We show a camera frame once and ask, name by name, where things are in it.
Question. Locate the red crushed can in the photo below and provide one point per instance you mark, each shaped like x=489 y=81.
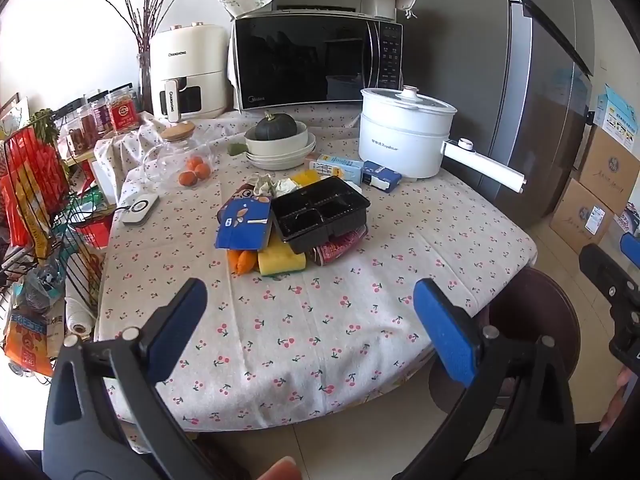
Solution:
x=335 y=250

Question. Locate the cream air fryer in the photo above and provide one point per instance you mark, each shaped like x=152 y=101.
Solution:
x=190 y=60

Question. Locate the light blue milk carton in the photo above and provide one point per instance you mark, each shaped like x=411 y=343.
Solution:
x=335 y=167

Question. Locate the white tissue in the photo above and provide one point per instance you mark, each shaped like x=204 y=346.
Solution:
x=262 y=185

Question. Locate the glass jar with wooden lid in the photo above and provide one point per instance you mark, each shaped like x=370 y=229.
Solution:
x=165 y=160

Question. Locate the person's right hand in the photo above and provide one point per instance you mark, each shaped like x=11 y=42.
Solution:
x=620 y=400

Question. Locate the person's left hand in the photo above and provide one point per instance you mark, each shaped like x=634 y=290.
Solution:
x=275 y=470

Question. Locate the small orange fruit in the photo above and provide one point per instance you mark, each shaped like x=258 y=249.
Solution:
x=203 y=171
x=195 y=164
x=187 y=179

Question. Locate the white twine roll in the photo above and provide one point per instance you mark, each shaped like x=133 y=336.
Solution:
x=80 y=317

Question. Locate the stacked white bowls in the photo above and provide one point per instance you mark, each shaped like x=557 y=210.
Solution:
x=285 y=161

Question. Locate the dry dark branches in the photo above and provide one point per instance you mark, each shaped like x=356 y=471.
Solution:
x=145 y=15

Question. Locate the tall glass vase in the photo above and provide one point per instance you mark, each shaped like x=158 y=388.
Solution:
x=145 y=85

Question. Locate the dark green kabocha squash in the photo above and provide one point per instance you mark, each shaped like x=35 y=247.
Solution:
x=275 y=127

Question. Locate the round dark wooden stool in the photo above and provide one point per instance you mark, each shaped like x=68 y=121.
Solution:
x=530 y=300

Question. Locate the orange carrot piece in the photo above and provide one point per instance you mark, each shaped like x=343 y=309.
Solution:
x=242 y=261

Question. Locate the blue and white small carton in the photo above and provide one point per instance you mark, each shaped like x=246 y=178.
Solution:
x=382 y=175

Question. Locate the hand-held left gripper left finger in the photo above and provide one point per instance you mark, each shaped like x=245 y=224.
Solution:
x=181 y=327

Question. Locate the white paper napkin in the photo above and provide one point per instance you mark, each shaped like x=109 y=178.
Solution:
x=286 y=186

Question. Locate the white pot lid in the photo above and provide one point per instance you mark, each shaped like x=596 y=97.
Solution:
x=405 y=100

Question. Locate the blue and white cardboard box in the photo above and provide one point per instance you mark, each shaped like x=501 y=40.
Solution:
x=620 y=115

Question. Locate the black plastic food tray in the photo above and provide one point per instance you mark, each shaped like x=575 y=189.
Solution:
x=320 y=210

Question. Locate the white electric cooking pot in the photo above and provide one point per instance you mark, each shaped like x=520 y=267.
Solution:
x=400 y=145

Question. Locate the yellow sponge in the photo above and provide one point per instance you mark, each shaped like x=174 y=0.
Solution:
x=282 y=260

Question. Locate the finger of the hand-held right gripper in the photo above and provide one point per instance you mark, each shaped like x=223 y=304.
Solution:
x=632 y=247
x=607 y=275

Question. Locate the small white round-button device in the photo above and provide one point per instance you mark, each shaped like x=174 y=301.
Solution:
x=139 y=209

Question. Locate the white ceramic bowl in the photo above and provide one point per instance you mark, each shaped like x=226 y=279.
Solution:
x=275 y=146

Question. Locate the orange snack bag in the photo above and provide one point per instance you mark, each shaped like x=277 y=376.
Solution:
x=27 y=345

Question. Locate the red plastic packet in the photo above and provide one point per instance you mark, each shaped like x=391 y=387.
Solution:
x=30 y=180

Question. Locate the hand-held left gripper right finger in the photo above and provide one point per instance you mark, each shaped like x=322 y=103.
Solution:
x=445 y=332

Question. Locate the grey refrigerator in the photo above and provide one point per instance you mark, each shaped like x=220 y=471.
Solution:
x=500 y=85

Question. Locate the yellow plastic wrapper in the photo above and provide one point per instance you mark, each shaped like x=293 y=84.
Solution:
x=306 y=177

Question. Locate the blue snack package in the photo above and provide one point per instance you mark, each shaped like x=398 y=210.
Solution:
x=242 y=225

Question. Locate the black and white microwave oven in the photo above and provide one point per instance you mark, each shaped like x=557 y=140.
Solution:
x=300 y=60

